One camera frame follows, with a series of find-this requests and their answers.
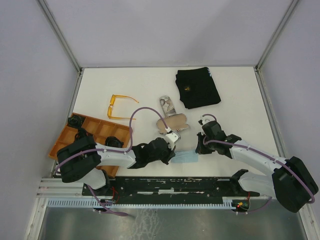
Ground flag print glasses case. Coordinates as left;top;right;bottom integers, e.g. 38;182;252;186
156;113;189;135

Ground map print glasses case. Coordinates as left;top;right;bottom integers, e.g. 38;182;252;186
159;95;177;118

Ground orange sunglasses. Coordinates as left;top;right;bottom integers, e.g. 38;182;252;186
107;94;139;120

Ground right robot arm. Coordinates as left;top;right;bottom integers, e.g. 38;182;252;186
195;116;319;213

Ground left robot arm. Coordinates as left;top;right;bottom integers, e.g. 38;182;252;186
56;132;180;195

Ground black sunglasses in tray middle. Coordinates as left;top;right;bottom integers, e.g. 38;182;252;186
74;127;92;142

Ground black sunglasses in tray corner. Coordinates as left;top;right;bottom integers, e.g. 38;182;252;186
67;114;85;129

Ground black folded cloth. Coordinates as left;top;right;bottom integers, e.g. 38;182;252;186
175;67;221;110

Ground orange compartment tray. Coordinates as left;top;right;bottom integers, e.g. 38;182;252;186
47;112;134;179

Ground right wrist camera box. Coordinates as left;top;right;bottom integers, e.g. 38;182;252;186
198;116;211;126

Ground light blue cable duct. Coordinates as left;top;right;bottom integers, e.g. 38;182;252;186
47;197;238;209

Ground aluminium frame rail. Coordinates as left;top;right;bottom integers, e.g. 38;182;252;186
37;177;307;198

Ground right corner aluminium post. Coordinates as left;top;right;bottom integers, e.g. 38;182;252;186
255;0;301;72

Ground corner aluminium post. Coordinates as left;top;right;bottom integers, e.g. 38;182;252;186
255;0;301;72
36;0;84;73

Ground left corner aluminium post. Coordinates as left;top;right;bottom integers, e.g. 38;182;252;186
36;0;84;73

